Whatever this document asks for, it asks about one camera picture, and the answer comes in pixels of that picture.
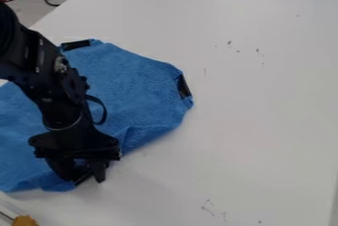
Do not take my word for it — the blue cloth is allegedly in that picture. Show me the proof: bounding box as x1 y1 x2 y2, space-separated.
0 38 196 194

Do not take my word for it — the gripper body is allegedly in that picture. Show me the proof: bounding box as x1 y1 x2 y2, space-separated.
28 124 124 163

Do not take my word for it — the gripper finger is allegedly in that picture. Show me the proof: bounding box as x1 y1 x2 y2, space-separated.
88 159 109 185
44 158 80 183

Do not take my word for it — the yellow tool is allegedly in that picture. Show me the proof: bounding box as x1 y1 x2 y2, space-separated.
10 214 41 226

